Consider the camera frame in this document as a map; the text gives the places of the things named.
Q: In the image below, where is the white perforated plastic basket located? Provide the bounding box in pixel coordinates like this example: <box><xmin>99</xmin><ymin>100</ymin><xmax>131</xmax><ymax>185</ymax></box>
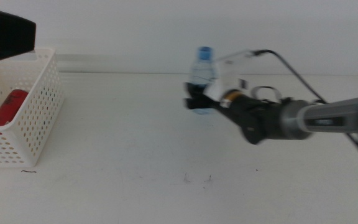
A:
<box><xmin>0</xmin><ymin>47</ymin><xmax>65</xmax><ymax>168</ymax></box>

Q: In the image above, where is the clear water bottle blue cap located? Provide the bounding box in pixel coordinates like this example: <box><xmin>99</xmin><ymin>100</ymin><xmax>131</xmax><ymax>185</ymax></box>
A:
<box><xmin>186</xmin><ymin>46</ymin><xmax>219</xmax><ymax>115</ymax></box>

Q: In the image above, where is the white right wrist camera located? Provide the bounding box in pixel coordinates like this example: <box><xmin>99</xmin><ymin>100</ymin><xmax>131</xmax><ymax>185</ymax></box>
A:
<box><xmin>211</xmin><ymin>49</ymin><xmax>256</xmax><ymax>102</ymax></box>

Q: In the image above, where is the red cola can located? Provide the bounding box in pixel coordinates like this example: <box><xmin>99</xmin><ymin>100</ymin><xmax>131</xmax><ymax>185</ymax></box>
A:
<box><xmin>0</xmin><ymin>89</ymin><xmax>30</xmax><ymax>127</ymax></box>

